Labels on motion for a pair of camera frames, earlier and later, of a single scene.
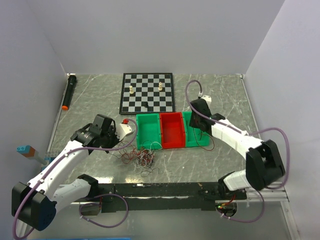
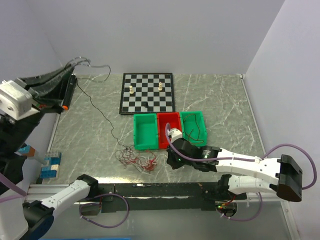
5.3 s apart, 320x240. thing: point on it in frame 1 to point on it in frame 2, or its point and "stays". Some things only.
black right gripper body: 194,121 to 176,162
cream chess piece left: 131,91 stays
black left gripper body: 109,138 to 52,103
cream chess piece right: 160,88 stays
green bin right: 194,137 stays
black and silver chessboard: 144,93 stays
